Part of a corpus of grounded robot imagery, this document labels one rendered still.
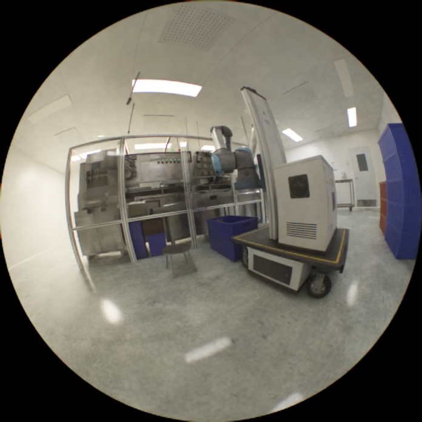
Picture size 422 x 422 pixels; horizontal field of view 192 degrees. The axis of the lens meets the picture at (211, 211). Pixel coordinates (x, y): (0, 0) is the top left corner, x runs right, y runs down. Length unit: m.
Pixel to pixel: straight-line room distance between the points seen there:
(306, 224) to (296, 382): 0.78
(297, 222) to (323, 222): 0.16
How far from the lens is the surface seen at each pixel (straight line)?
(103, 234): 2.21
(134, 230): 1.82
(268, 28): 2.26
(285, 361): 0.71
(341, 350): 0.82
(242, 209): 2.75
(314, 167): 0.73
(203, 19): 2.04
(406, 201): 1.68
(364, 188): 5.59
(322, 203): 0.71
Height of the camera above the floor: 0.66
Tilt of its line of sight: 4 degrees down
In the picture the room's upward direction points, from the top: 7 degrees counter-clockwise
